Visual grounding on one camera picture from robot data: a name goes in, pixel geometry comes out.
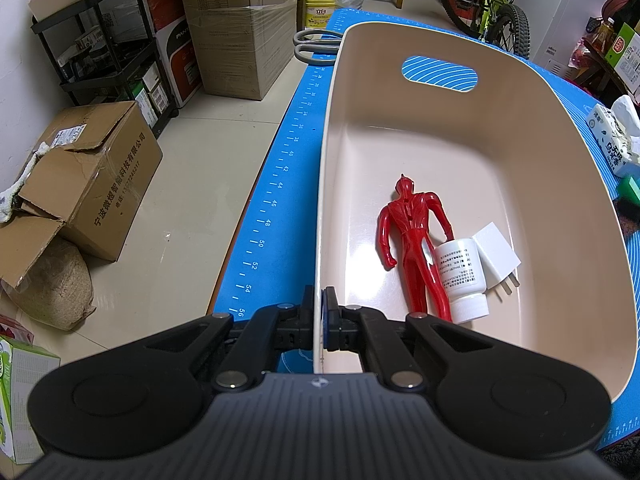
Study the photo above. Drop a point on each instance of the open cardboard box on floor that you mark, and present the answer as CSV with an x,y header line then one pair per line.
x,y
87,187

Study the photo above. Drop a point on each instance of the yellow oil jug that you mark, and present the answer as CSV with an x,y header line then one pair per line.
x,y
318,13

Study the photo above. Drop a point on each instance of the stacked cardboard boxes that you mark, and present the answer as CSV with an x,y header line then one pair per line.
x,y
241,46

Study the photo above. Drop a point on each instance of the black metal shelf rack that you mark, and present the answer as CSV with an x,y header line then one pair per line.
x,y
106,51

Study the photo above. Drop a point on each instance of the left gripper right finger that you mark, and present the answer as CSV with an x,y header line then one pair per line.
x,y
331,319

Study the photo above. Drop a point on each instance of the white medicine bottle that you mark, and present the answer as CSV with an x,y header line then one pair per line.
x,y
463,279

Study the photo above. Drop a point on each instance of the grey handled scissors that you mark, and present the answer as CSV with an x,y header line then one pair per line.
x,y
317,47

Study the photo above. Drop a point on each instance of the green white carton box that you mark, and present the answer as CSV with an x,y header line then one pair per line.
x,y
624,57

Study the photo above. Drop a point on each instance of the tissue box with tissue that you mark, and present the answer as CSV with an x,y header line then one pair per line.
x,y
616,131

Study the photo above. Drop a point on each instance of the white power adapter plug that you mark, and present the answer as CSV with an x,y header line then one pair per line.
x,y
498,259

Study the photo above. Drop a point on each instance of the bicycle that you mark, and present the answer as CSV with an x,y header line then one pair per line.
x,y
498,22

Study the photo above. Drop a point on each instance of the blue silicone baking mat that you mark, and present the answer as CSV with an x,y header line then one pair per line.
x,y
274,256

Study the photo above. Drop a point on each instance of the beige plastic storage bin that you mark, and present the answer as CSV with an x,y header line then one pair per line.
x,y
488,135

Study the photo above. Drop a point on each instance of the red superhero figure toy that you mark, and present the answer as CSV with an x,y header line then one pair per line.
x,y
409,213

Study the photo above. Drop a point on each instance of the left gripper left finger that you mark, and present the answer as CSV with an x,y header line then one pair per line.
x,y
306,319

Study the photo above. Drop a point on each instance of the white cabinet appliance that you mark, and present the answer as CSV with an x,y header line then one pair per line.
x,y
565,15

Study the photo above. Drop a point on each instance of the burlap sack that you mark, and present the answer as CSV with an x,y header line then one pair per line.
x,y
57,290

